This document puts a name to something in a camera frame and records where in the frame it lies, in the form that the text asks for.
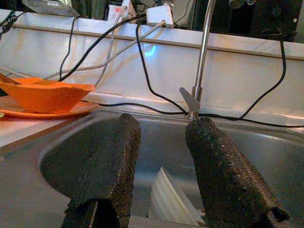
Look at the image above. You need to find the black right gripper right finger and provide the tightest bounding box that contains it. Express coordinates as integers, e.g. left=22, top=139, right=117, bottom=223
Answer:
left=185, top=116, right=290, bottom=228

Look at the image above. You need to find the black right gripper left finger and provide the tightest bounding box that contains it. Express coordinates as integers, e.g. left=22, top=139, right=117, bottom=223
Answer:
left=39, top=113, right=143, bottom=228

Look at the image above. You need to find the white bowl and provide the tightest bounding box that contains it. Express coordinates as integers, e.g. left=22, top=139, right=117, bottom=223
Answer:
left=148, top=167, right=206, bottom=226

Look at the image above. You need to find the stainless steel sink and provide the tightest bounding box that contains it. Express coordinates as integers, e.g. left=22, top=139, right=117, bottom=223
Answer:
left=0, top=109, right=304, bottom=228

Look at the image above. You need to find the orange plate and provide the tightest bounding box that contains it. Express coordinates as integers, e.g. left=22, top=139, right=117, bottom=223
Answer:
left=0, top=101, right=100, bottom=121

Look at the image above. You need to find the orange bowl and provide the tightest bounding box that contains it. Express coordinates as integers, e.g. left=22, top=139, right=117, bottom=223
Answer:
left=0, top=77, right=95, bottom=114

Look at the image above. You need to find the chrome faucet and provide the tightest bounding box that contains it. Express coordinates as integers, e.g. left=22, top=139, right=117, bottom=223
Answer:
left=179, top=0, right=217, bottom=119

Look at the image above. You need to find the spoon in orange bowl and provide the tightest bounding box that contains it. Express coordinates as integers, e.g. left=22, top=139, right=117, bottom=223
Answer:
left=0, top=72, right=22, bottom=86

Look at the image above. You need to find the white power adapter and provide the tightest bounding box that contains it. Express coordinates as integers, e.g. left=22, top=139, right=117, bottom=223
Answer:
left=145, top=5, right=175, bottom=28

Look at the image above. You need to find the black power cable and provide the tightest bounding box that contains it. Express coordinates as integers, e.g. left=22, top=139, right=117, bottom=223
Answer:
left=238, top=40, right=287, bottom=119
left=96, top=102, right=304, bottom=128
left=58, top=13, right=148, bottom=81
left=135, top=20, right=188, bottom=115

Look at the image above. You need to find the grey cable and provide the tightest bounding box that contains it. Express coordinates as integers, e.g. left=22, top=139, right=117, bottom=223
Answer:
left=94, top=6, right=129, bottom=87

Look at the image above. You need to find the long white cable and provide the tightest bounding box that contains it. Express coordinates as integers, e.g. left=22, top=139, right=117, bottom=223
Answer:
left=45, top=20, right=167, bottom=80

